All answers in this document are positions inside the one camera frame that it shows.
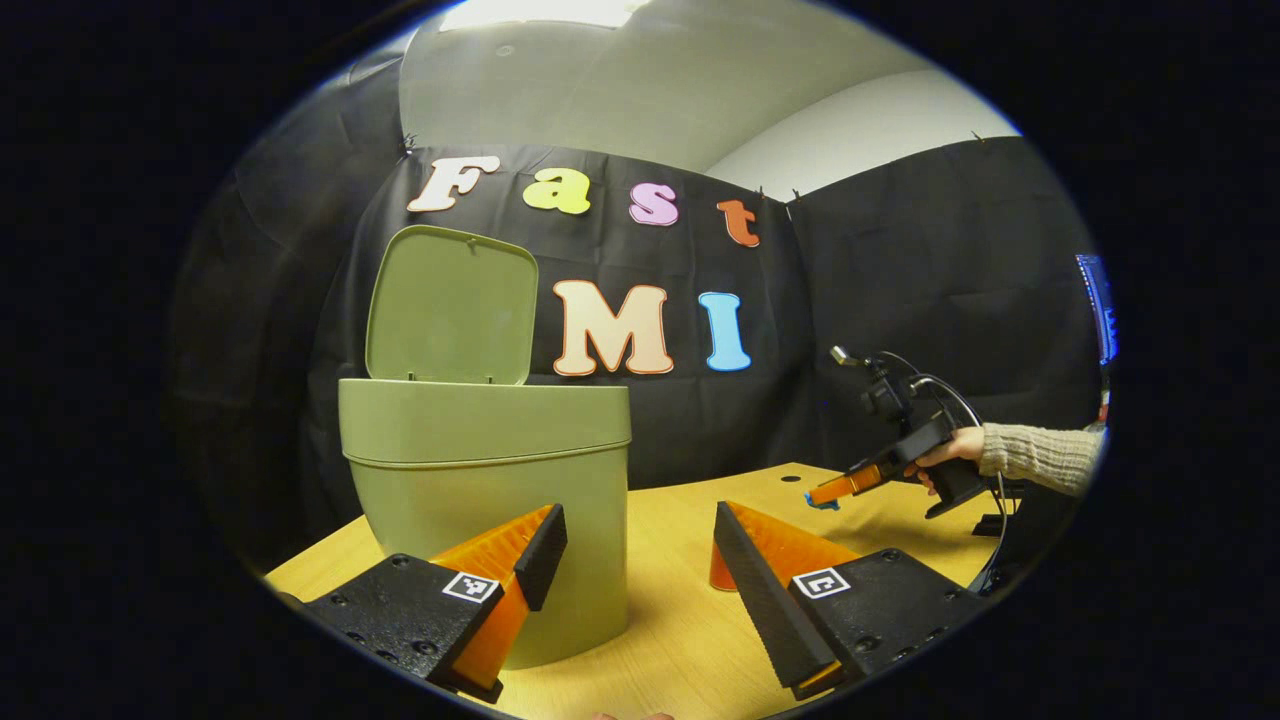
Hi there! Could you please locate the green desktop garbage bin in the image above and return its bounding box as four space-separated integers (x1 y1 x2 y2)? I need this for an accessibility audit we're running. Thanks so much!
337 224 633 671

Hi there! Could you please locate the black backdrop cloth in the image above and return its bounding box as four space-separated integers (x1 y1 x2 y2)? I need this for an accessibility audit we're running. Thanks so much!
165 50 1111 571

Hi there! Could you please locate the wooden desktop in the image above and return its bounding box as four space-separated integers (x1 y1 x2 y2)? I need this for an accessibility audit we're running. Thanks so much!
262 462 1011 720

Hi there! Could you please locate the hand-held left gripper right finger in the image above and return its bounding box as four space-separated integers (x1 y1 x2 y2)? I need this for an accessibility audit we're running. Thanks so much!
713 500 991 701

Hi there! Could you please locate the red pop can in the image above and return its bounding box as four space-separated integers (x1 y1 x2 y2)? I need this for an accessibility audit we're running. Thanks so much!
707 540 743 593

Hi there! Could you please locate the blue lit screen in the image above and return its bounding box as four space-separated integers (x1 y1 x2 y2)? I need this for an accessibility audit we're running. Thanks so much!
1075 253 1119 366

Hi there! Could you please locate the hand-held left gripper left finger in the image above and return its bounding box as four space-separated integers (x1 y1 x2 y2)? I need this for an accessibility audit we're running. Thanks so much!
300 503 568 704

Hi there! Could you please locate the ceiling light panel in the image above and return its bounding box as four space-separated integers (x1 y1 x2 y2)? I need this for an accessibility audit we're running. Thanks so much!
438 0 651 31

